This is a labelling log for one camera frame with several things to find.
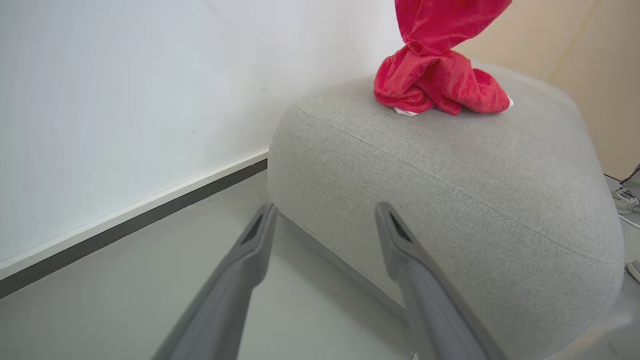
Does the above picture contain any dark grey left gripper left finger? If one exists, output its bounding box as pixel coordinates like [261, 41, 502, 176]
[152, 202, 279, 360]

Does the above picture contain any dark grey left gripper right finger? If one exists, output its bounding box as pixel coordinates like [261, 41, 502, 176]
[374, 201, 507, 360]

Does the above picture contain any red and white clothing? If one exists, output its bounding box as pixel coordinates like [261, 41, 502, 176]
[373, 0, 515, 117]

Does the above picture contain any grey fabric seat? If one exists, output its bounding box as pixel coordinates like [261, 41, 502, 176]
[266, 62, 627, 360]

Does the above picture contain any white and black baseboard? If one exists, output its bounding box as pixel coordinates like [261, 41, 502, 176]
[0, 148, 270, 300]

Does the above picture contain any white grey sneaker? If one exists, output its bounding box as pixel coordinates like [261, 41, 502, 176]
[612, 186, 640, 216]

